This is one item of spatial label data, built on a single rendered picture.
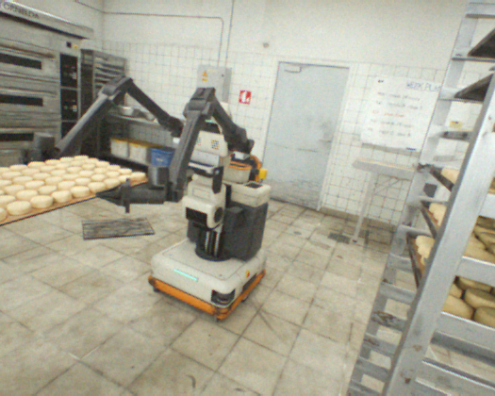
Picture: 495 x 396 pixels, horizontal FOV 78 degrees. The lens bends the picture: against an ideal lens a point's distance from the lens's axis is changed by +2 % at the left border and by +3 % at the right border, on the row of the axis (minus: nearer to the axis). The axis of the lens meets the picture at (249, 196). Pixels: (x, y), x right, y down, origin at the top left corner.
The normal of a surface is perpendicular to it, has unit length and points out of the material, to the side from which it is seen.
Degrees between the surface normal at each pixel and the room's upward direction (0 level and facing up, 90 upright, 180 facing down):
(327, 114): 90
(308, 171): 90
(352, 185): 90
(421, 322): 90
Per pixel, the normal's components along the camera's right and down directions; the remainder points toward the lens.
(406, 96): -0.40, 0.19
